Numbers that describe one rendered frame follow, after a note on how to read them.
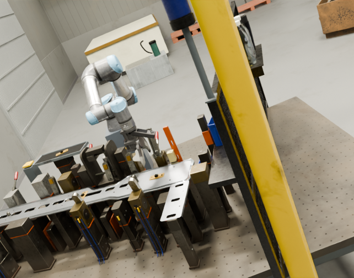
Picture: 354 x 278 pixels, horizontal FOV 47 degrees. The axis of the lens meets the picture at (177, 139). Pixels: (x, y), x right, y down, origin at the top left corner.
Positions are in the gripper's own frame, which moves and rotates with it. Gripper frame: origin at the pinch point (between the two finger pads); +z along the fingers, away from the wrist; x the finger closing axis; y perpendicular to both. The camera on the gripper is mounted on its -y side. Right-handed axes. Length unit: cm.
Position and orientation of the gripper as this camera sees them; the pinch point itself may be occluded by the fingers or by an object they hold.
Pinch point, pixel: (148, 159)
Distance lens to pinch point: 211.7
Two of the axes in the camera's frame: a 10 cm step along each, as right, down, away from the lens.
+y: -9.1, 2.8, 3.0
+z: 3.8, 8.5, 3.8
